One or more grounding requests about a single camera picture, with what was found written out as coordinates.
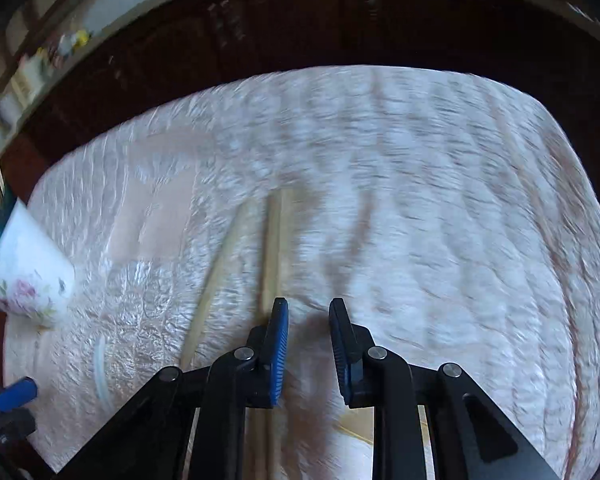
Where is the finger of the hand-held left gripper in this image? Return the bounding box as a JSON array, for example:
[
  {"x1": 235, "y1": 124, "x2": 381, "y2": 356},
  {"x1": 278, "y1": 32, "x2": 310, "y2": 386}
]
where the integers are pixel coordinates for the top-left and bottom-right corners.
[{"x1": 0, "y1": 377, "x2": 39, "y2": 411}]

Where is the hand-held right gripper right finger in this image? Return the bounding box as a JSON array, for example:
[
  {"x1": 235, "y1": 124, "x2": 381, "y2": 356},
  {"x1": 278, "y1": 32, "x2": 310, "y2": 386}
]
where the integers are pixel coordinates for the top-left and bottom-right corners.
[{"x1": 328, "y1": 297, "x2": 536, "y2": 480}]

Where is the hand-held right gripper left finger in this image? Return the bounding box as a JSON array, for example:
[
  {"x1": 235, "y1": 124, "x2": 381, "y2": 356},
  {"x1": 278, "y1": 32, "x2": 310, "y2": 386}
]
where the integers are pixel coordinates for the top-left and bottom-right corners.
[{"x1": 62, "y1": 297, "x2": 291, "y2": 480}]

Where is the white floral cup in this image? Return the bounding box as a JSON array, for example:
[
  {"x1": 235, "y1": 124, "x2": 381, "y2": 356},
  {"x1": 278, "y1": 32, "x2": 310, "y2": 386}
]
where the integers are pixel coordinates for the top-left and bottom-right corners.
[{"x1": 0, "y1": 197, "x2": 77, "y2": 329}]

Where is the white quilted tablecloth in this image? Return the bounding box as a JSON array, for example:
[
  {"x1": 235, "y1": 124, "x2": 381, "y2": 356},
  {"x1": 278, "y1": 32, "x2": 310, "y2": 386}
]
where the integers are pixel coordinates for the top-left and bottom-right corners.
[{"x1": 2, "y1": 64, "x2": 600, "y2": 480}]

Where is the dark wooden cabinet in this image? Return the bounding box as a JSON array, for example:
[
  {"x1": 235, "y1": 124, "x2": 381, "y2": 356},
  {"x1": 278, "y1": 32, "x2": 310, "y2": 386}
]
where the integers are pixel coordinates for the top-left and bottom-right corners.
[{"x1": 0, "y1": 0, "x2": 600, "y2": 241}]

